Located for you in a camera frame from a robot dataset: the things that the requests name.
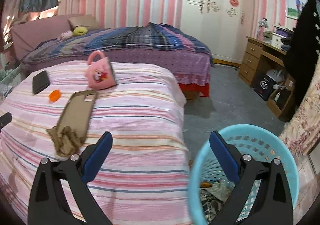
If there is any white wardrobe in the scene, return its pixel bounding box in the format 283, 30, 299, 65
180, 0, 254, 64

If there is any small framed photo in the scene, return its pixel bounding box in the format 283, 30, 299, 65
286, 0, 308, 20

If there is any pink plastic cup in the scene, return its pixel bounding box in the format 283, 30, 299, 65
85, 50, 117, 90

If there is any black bag under desk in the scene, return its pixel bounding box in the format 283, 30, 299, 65
254, 74, 276, 101

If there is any pink plush toy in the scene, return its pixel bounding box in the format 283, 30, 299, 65
57, 30, 73, 41

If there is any orange bottle cap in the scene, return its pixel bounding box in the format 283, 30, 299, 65
49, 90, 61, 103

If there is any black hanging coat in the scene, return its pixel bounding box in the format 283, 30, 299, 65
284, 0, 319, 120

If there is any pink striped bed sheet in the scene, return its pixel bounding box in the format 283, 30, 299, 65
1, 61, 191, 224

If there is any striped plaid blanket bed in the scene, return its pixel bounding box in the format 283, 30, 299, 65
20, 22, 214, 97

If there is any tan pillow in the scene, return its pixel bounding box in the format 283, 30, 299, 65
68, 15, 100, 31

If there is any pink sofa headboard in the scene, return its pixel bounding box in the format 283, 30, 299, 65
10, 14, 81, 61

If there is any white box on desk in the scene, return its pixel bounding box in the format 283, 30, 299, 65
263, 31, 285, 49

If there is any light blue trash basket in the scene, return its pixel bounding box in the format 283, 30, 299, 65
188, 124, 299, 224

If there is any dark snack bag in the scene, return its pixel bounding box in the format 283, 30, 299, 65
200, 189, 224, 224

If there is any black phone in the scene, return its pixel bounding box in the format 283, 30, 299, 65
32, 70, 50, 95

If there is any floral hanging cloth right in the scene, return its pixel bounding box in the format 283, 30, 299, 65
279, 63, 320, 155

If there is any desk lamp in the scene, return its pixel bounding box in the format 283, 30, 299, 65
256, 17, 268, 40

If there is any brown phone case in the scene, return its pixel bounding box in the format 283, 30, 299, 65
56, 90, 98, 143

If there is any wooden desk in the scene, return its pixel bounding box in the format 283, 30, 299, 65
239, 37, 295, 121

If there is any yellow plush toy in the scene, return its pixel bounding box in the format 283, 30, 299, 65
73, 26, 88, 36

